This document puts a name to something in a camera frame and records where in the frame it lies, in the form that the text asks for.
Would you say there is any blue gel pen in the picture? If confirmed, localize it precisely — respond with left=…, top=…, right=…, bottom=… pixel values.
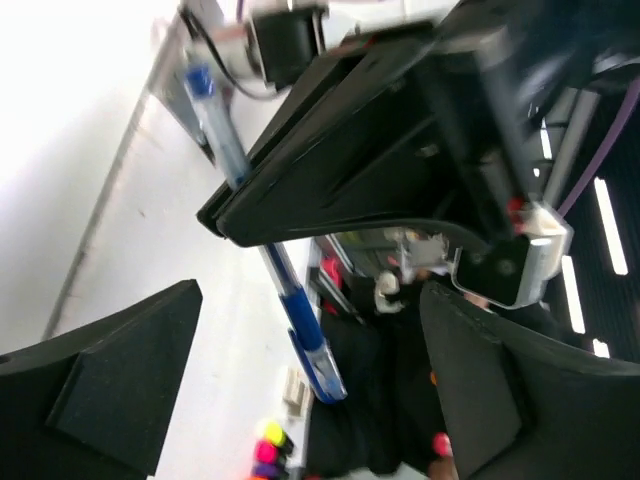
left=182, top=62, right=326, bottom=361

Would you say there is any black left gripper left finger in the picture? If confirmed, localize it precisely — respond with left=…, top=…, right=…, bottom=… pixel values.
left=1, top=280, right=203, bottom=480

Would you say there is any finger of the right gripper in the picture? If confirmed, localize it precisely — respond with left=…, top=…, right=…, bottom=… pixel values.
left=197, top=22, right=514, bottom=247

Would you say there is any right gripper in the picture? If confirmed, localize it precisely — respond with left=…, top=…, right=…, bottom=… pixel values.
left=434, top=1, right=639, bottom=198

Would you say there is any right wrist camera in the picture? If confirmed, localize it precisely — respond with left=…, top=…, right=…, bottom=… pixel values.
left=451, top=202, right=573, bottom=310

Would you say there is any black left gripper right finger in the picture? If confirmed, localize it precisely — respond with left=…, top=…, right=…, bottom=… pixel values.
left=420, top=282, right=639, bottom=479

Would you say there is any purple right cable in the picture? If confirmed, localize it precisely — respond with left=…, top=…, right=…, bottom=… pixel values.
left=557, top=79, right=640, bottom=219

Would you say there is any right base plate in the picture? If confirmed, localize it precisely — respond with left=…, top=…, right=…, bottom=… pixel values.
left=149, top=9, right=241, bottom=166

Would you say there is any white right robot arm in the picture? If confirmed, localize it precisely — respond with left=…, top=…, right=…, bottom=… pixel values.
left=198, top=1, right=639, bottom=479

